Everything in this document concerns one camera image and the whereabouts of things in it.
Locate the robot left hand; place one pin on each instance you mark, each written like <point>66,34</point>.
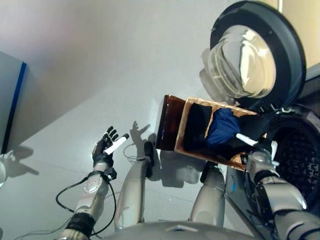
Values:
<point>102,155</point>

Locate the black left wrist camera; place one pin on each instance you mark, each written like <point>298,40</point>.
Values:
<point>112,174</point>

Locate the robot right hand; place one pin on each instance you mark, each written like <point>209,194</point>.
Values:
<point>262,147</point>

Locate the robot right leg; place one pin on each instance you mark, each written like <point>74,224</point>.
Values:
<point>207,200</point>

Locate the navy blue garment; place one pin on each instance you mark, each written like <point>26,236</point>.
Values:
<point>222,127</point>

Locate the white rounded object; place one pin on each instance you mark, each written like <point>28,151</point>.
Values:
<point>2,172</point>

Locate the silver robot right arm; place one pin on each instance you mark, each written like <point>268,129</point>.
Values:
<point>282,195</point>

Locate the glossy dark brown stool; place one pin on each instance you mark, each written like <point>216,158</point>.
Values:
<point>170,125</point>

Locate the round washing machine door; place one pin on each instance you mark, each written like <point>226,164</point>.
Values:
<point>290,50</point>

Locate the blue-edged grey panel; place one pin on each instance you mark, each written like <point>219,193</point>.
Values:
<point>10,100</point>

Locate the black garment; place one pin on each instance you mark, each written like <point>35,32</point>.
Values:
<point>197,125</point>

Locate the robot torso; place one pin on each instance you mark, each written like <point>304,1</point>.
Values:
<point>180,231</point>

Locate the woven wicker laundry basket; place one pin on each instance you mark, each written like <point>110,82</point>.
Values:
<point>185,117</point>

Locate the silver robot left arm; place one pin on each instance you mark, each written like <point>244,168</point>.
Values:
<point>92,185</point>

